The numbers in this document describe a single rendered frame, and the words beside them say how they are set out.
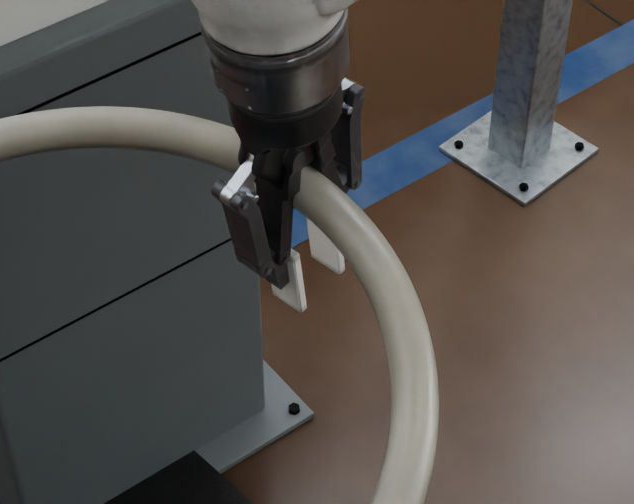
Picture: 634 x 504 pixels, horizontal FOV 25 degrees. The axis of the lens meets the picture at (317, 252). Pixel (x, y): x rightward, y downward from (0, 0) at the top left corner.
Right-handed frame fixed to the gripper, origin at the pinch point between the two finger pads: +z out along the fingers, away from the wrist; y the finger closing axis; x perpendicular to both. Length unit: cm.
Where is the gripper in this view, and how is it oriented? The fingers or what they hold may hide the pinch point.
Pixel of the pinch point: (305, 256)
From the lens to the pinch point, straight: 108.9
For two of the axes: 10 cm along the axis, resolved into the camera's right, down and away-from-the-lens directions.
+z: 0.7, 5.9, 8.1
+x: 7.6, 4.9, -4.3
